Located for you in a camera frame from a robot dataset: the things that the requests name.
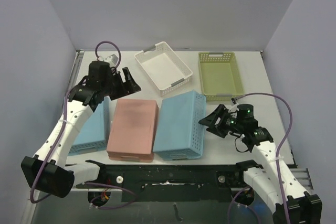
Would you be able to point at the aluminium table frame rail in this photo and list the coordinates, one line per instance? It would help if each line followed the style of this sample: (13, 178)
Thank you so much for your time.
(303, 176)

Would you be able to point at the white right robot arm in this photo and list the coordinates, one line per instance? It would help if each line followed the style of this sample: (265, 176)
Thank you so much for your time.
(267, 173)

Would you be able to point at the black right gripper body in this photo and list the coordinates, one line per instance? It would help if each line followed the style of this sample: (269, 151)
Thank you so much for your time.
(219, 121)

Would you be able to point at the pink plastic basket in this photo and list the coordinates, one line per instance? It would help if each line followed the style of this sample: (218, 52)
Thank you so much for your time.
(133, 130)

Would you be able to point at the white plastic basket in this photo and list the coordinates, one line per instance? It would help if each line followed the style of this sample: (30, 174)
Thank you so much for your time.
(164, 69)

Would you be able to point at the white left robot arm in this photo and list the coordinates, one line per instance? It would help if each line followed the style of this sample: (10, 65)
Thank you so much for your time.
(46, 171)

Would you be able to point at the light blue plastic basket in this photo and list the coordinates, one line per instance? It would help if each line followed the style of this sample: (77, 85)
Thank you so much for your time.
(93, 136)

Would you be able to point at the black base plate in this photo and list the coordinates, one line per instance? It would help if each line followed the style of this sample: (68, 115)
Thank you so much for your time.
(180, 183)

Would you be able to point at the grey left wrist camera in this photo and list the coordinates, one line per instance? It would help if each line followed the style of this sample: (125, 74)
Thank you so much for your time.
(112, 60)

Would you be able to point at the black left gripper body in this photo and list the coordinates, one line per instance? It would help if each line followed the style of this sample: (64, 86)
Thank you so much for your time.
(114, 86)

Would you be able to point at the yellow-green plastic basket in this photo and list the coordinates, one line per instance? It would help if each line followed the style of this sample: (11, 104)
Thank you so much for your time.
(219, 76)

